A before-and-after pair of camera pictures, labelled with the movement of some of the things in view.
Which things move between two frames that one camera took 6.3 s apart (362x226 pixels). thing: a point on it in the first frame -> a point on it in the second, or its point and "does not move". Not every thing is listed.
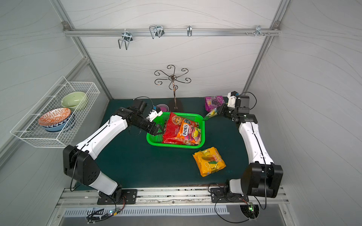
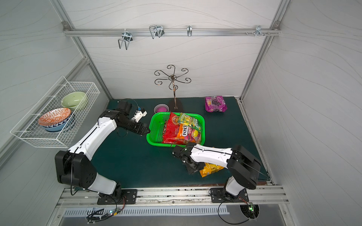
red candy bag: (171, 129) does not move
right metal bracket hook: (258, 31) does not move
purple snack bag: (212, 103) does not move
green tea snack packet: (212, 113) -> (186, 119)
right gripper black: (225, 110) -> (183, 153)
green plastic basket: (157, 140) does not move
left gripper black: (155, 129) -> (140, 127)
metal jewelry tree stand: (173, 78) does not move
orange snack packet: (190, 132) does not move
